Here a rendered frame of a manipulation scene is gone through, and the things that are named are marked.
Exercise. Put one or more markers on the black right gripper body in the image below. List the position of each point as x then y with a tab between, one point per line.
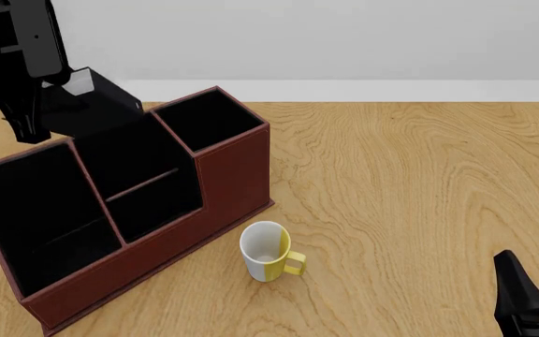
538	326

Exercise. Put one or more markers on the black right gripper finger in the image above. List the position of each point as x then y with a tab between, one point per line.
517	288

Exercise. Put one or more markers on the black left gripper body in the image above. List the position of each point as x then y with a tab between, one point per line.
21	119

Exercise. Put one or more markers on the red-brown desk caddy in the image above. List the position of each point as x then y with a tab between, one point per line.
234	182

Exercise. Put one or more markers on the white and yellow mug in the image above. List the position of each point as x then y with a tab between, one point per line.
256	271

